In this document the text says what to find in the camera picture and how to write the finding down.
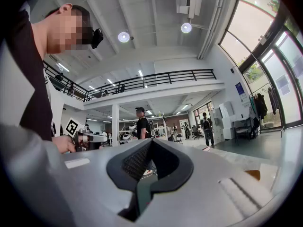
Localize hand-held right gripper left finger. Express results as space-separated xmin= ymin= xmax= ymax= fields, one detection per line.
xmin=59 ymin=138 xmax=152 ymax=227

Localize pile of white boxes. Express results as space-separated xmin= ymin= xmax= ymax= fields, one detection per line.
xmin=209 ymin=101 xmax=235 ymax=142

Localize grey desk chair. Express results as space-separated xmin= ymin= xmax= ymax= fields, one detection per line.
xmin=233 ymin=119 xmax=252 ymax=144

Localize black head camera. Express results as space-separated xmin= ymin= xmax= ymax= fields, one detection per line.
xmin=90 ymin=28 xmax=104 ymax=49

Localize blue wall poster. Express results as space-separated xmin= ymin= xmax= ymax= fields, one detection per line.
xmin=235 ymin=82 xmax=247 ymax=101

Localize black framed glass doors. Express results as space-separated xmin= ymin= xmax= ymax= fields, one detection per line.
xmin=219 ymin=0 xmax=303 ymax=130

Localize black balcony railing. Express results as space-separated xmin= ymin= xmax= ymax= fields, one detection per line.
xmin=44 ymin=60 xmax=217 ymax=103

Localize round ceiling lamp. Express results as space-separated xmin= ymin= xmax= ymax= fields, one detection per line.
xmin=181 ymin=22 xmax=193 ymax=34
xmin=118 ymin=31 xmax=131 ymax=43

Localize white ceiling air conditioner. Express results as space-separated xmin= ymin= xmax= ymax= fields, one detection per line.
xmin=176 ymin=0 xmax=203 ymax=19

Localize clothes rack with garments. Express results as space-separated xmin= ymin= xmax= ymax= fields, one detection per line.
xmin=248 ymin=83 xmax=280 ymax=128

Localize person's head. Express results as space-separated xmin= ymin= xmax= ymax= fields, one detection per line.
xmin=32 ymin=3 xmax=94 ymax=59

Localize black office chair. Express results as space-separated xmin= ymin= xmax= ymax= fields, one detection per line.
xmin=191 ymin=125 xmax=204 ymax=140

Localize person's black shirt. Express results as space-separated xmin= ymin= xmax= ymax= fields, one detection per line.
xmin=7 ymin=9 xmax=54 ymax=141

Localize person's left hand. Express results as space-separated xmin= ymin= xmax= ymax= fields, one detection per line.
xmin=62 ymin=135 xmax=76 ymax=154

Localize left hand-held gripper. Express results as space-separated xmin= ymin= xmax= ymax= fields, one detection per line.
xmin=65 ymin=118 xmax=108 ymax=153

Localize tan square bowl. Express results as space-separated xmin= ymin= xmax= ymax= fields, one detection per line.
xmin=244 ymin=170 xmax=261 ymax=182

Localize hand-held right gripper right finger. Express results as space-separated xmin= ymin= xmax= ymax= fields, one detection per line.
xmin=137 ymin=139 xmax=279 ymax=227

